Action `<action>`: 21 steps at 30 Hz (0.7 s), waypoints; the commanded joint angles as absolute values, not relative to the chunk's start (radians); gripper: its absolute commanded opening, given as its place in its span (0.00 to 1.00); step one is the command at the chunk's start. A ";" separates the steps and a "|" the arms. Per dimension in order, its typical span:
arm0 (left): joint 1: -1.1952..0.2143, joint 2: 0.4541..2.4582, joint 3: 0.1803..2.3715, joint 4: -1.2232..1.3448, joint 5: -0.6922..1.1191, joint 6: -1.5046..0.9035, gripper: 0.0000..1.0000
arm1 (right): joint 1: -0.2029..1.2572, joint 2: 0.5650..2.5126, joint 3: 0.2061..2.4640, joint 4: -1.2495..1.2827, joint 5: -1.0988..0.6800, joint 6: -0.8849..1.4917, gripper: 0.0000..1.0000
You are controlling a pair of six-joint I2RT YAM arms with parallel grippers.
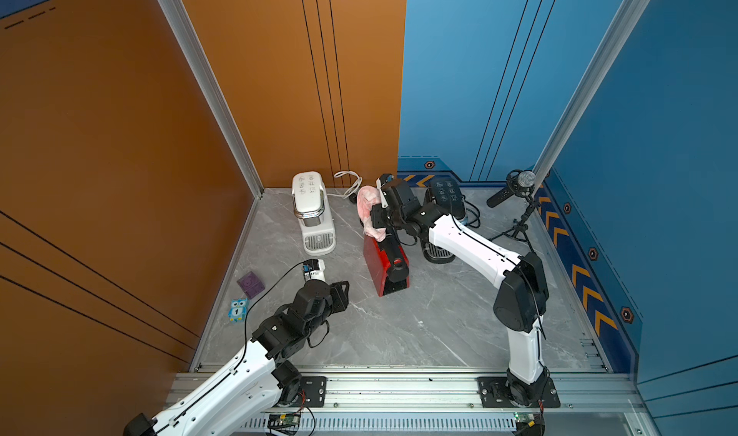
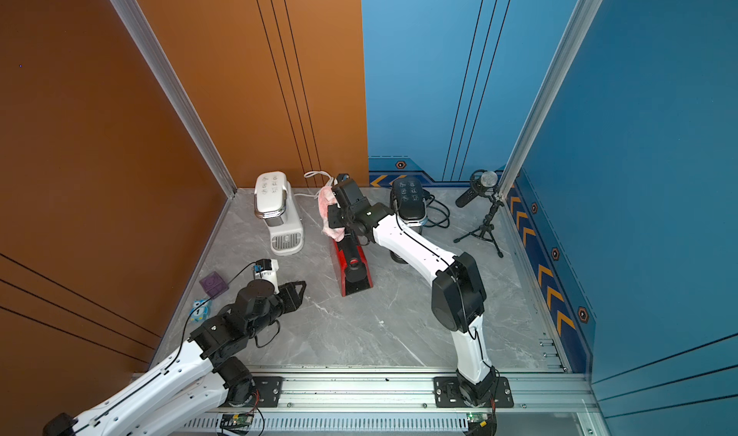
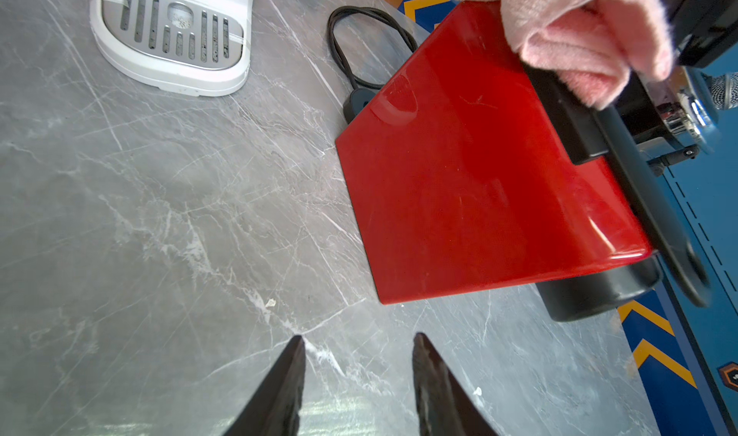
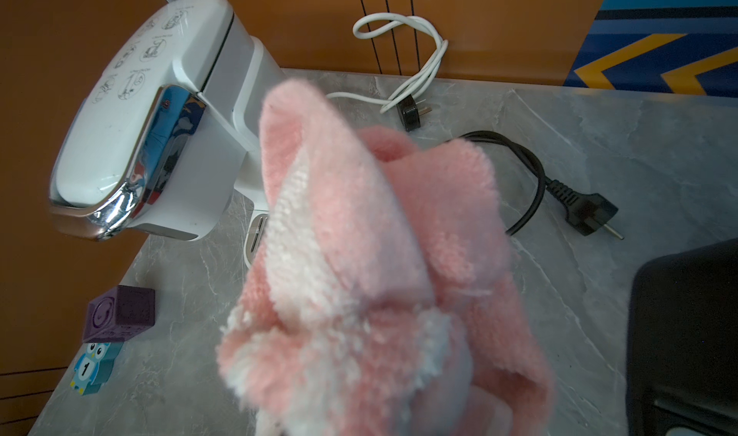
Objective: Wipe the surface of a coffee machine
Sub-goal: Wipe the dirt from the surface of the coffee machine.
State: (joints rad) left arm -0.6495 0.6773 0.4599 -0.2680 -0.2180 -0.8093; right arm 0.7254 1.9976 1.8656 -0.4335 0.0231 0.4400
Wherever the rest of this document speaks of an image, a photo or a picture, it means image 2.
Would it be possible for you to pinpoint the blue owl figure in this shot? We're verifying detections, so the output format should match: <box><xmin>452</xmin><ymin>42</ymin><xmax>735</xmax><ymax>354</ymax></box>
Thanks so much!
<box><xmin>190</xmin><ymin>300</ymin><xmax>211</xmax><ymax>323</ymax></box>

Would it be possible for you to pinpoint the white power cable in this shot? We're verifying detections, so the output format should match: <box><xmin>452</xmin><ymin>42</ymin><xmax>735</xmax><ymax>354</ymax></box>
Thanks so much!
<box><xmin>293</xmin><ymin>170</ymin><xmax>336</xmax><ymax>201</ymax></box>

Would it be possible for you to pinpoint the purple square card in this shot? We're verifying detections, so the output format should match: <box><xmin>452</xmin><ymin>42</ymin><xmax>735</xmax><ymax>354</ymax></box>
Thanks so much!
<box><xmin>199</xmin><ymin>271</ymin><xmax>229</xmax><ymax>299</ymax></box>

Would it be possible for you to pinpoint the white coffee machine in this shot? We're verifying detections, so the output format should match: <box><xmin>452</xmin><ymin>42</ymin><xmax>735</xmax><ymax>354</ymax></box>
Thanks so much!
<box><xmin>254</xmin><ymin>171</ymin><xmax>305</xmax><ymax>256</ymax></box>

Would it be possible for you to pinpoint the pink striped towel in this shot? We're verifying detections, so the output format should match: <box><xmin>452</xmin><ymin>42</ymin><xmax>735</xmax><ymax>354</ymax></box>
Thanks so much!
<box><xmin>317</xmin><ymin>182</ymin><xmax>344</xmax><ymax>242</ymax></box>

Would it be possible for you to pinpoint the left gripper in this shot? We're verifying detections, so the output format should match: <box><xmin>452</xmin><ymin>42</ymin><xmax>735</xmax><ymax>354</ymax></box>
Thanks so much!
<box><xmin>246</xmin><ymin>278</ymin><xmax>308</xmax><ymax>342</ymax></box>

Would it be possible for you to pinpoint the black coffee machine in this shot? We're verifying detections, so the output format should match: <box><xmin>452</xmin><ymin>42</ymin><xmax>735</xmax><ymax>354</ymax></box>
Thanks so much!
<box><xmin>390</xmin><ymin>176</ymin><xmax>428</xmax><ymax>234</ymax></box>

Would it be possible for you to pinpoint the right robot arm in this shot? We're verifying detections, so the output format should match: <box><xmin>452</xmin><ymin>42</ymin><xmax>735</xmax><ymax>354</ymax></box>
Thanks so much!
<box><xmin>328</xmin><ymin>174</ymin><xmax>498</xmax><ymax>407</ymax></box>

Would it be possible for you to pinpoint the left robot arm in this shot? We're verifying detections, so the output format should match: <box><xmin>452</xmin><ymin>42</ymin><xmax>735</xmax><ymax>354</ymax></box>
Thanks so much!
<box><xmin>42</xmin><ymin>280</ymin><xmax>307</xmax><ymax>435</ymax></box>

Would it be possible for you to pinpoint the red Nespresso coffee machine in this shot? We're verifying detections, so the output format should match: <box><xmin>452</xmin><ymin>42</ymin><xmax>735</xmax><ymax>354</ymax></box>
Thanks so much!
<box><xmin>332</xmin><ymin>230</ymin><xmax>373</xmax><ymax>297</ymax></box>

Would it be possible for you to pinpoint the aluminium front rail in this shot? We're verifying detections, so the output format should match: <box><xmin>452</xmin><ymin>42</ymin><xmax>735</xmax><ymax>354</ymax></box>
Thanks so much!
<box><xmin>103</xmin><ymin>369</ymin><xmax>612</xmax><ymax>436</ymax></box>

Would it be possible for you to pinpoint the green circuit board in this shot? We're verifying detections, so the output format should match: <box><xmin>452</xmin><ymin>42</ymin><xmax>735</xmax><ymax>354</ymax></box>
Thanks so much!
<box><xmin>217</xmin><ymin>413</ymin><xmax>255</xmax><ymax>435</ymax></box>
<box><xmin>464</xmin><ymin>413</ymin><xmax>498</xmax><ymax>436</ymax></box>

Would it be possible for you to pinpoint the left green circuit board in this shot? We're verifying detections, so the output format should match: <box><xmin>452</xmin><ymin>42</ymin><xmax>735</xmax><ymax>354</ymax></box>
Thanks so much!
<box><xmin>217</xmin><ymin>413</ymin><xmax>255</xmax><ymax>435</ymax></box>

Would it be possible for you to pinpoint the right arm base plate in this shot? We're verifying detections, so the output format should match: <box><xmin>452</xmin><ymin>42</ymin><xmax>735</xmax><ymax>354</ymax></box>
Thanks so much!
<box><xmin>432</xmin><ymin>376</ymin><xmax>515</xmax><ymax>409</ymax></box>

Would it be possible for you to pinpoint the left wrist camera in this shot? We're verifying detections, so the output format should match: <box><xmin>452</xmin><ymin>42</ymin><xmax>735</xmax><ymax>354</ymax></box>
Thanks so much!
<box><xmin>253</xmin><ymin>258</ymin><xmax>280</xmax><ymax>294</ymax></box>

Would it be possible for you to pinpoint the right green circuit board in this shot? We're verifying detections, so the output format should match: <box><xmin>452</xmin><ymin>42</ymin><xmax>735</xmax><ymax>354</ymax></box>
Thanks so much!
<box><xmin>464</xmin><ymin>413</ymin><xmax>498</xmax><ymax>436</ymax></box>

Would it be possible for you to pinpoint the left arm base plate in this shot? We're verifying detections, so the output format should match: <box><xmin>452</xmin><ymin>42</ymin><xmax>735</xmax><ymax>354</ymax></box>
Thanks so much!
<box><xmin>218</xmin><ymin>376</ymin><xmax>284</xmax><ymax>409</ymax></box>

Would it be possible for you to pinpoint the black machine power cable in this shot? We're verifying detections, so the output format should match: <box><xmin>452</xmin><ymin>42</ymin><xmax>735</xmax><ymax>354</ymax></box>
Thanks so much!
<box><xmin>426</xmin><ymin>192</ymin><xmax>452</xmax><ymax>230</ymax></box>

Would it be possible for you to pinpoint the black microphone on tripod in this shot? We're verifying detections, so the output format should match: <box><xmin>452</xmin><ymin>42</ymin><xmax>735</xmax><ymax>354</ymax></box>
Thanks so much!
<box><xmin>452</xmin><ymin>169</ymin><xmax>505</xmax><ymax>259</ymax></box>

